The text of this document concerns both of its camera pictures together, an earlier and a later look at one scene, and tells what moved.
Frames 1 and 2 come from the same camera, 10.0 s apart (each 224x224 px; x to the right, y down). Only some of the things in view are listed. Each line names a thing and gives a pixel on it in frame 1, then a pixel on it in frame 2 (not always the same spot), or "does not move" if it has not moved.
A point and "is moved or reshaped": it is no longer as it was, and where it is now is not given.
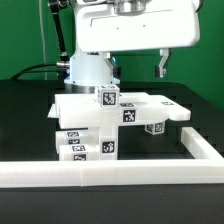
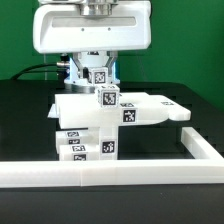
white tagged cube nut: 108,95 does not move
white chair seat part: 102,143 does not move
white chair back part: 84,110 does not move
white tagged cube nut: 154,129 is moved or reshaped
